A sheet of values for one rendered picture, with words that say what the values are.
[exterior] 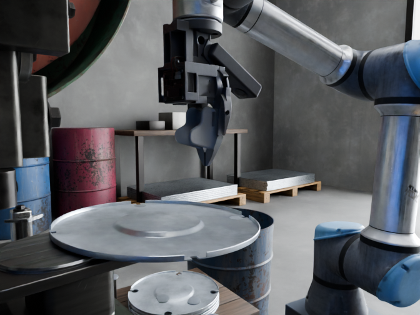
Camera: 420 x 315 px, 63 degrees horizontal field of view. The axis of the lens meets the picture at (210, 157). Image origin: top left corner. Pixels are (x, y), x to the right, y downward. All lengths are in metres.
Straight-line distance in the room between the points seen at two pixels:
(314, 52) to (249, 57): 4.75
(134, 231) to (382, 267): 0.52
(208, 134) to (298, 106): 5.11
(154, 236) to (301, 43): 0.50
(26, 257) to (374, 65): 0.71
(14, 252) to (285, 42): 0.60
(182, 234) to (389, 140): 0.49
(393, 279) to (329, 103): 4.64
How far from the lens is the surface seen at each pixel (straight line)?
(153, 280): 1.27
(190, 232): 0.46
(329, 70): 0.82
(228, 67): 0.54
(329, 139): 5.31
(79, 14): 0.82
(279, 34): 0.74
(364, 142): 5.07
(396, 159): 0.77
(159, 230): 0.45
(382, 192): 0.79
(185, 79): 0.47
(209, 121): 0.51
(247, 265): 1.51
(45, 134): 0.37
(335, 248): 0.87
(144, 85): 4.30
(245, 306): 1.18
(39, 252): 0.44
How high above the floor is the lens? 0.93
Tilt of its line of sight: 6 degrees down
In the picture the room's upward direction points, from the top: straight up
